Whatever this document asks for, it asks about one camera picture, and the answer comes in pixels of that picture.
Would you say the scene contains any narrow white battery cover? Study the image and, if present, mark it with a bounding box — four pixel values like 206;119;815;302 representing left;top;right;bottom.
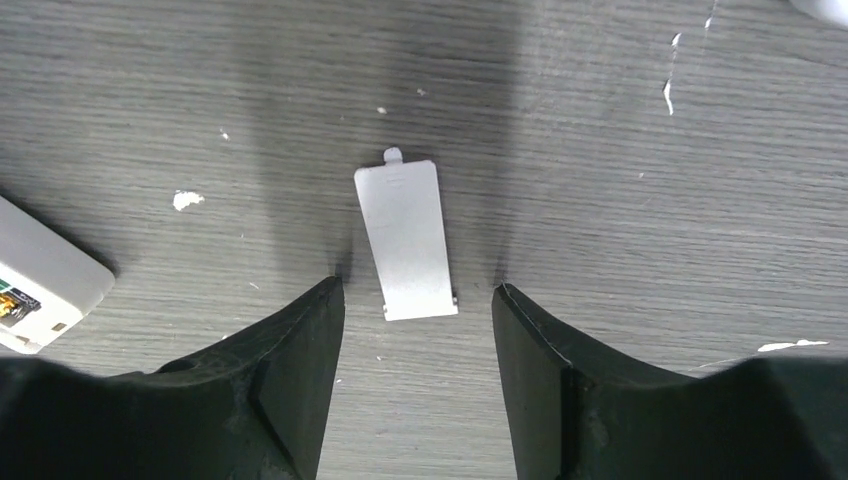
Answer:
354;147;459;321

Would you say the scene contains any white remote with dark buttons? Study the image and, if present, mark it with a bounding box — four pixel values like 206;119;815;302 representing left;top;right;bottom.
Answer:
790;0;848;30

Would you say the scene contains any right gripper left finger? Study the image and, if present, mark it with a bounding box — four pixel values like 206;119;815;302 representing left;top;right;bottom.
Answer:
1;276;345;479

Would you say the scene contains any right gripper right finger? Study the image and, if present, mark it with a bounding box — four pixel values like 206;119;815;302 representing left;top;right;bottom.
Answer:
492;284;847;479

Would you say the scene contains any gold green AAA battery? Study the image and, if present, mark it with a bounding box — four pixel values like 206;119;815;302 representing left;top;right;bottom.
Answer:
1;293;27;327

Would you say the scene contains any long white remote control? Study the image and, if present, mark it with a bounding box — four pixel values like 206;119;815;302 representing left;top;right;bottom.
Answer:
1;198;115;355

